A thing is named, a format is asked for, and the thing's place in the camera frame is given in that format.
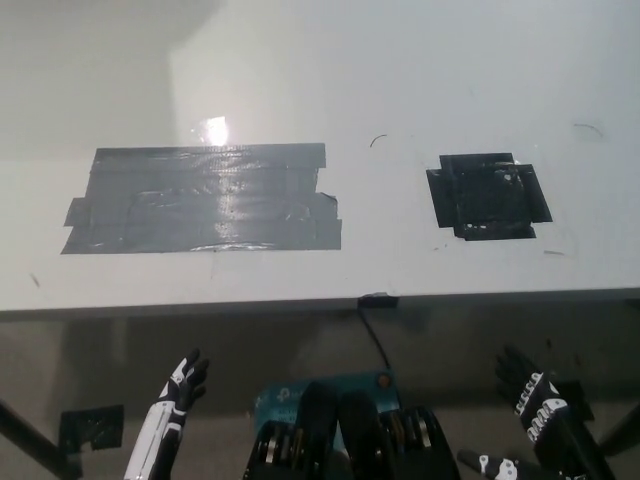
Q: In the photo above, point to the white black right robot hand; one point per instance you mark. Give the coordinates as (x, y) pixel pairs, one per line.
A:
(542, 405)

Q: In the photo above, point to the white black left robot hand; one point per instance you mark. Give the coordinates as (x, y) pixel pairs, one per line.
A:
(182, 385)

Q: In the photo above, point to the black desk leg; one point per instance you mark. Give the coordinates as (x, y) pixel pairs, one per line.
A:
(35, 435)

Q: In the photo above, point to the black robot body blocks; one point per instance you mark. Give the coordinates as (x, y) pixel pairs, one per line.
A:
(360, 440)

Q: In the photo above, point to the black tape patch on desk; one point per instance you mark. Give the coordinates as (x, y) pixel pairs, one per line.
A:
(487, 197)

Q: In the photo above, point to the teal router box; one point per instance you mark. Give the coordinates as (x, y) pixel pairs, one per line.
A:
(352, 384)

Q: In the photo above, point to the gray duct tape patch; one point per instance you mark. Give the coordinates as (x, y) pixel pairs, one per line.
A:
(200, 200)

